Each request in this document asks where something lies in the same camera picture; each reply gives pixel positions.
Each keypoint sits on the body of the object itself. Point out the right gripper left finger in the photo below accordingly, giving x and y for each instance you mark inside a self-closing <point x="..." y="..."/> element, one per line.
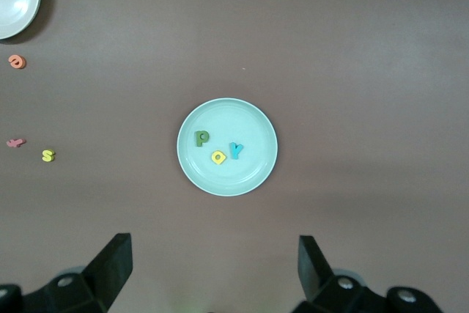
<point x="106" y="283"/>

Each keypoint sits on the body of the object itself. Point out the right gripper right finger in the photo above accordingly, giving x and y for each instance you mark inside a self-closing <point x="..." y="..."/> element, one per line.
<point x="322" y="291"/>

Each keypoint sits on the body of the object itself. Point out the teal foam letter y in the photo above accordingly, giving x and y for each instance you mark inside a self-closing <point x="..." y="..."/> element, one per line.
<point x="235" y="152"/>

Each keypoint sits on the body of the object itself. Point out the yellow foam letter a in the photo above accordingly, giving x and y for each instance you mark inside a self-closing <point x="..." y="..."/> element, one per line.
<point x="216" y="161"/>

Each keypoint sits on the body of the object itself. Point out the green foam letter p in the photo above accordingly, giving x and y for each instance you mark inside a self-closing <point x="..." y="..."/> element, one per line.
<point x="199" y="141"/>

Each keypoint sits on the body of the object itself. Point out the yellow foam letter s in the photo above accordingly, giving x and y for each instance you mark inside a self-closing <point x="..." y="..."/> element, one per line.
<point x="47" y="155"/>

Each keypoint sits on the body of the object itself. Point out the pink foam letter f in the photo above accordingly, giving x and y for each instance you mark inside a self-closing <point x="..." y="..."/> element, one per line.
<point x="15" y="143"/>

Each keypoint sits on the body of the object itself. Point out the pale green plate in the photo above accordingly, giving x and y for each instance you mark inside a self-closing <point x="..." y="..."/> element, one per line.
<point x="234" y="118"/>

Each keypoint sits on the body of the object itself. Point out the brown paper table cover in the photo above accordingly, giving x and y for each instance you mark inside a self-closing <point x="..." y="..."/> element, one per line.
<point x="329" y="71"/>

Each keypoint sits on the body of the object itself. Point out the orange foam letter e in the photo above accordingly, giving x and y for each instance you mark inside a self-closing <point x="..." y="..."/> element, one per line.
<point x="21" y="63"/>

